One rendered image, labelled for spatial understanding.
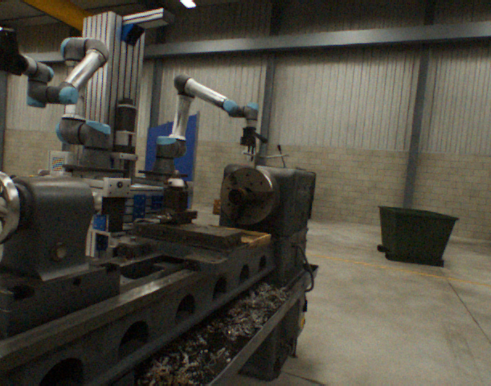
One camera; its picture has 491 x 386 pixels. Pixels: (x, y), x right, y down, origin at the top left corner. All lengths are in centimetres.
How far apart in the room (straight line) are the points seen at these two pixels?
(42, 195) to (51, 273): 17
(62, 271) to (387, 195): 1112
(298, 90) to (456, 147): 522
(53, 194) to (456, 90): 1181
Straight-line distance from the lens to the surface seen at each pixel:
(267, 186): 179
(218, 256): 120
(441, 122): 1193
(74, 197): 85
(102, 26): 229
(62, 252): 85
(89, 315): 83
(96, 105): 218
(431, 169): 1172
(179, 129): 233
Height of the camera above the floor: 119
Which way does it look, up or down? 3 degrees down
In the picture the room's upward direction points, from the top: 5 degrees clockwise
